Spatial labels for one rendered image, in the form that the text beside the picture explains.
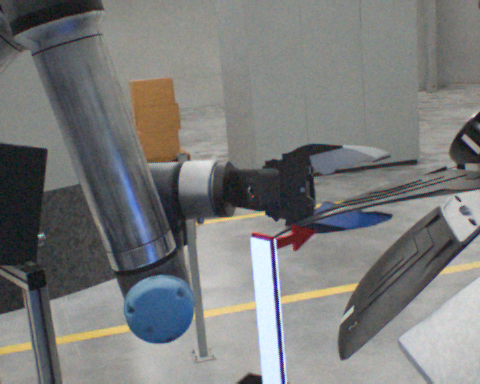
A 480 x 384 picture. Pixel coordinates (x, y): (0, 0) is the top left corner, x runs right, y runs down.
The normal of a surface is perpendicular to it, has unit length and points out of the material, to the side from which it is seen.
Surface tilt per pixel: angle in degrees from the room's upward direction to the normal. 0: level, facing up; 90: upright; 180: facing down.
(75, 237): 90
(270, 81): 90
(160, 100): 90
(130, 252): 93
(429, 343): 55
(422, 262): 50
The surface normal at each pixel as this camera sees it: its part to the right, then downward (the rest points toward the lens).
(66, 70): 0.02, 0.23
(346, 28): 0.25, 0.18
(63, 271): 0.65, 0.10
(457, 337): -0.26, -0.37
